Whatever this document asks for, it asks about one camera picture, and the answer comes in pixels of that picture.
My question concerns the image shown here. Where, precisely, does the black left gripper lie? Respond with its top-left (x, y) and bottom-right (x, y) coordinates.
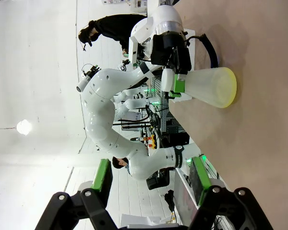
top-left (149, 33), bottom-right (192, 100)

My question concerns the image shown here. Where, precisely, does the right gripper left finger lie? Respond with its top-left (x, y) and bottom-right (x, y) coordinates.
top-left (34, 158), bottom-right (116, 230)

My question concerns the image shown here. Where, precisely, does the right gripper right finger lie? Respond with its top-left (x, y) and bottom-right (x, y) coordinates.
top-left (189, 155), bottom-right (275, 230)

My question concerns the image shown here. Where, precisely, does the white round flask cap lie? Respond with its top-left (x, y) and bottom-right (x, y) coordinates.
top-left (161, 68), bottom-right (176, 92)

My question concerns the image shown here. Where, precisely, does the translucent plastic conical flask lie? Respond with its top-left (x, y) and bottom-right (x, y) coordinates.
top-left (174, 67), bottom-right (238, 109)

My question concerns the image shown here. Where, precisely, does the operator person dark hair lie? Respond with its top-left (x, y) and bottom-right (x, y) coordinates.
top-left (112, 156), bottom-right (131, 175)

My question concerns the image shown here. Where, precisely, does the black bag on floor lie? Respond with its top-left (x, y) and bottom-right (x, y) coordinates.
top-left (146, 168), bottom-right (170, 190)

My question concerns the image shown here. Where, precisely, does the seated person in hoodie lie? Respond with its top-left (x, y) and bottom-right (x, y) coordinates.
top-left (78, 13), bottom-right (147, 57)

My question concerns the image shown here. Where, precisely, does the round ceiling light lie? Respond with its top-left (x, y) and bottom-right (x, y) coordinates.
top-left (16, 119), bottom-right (32, 136)

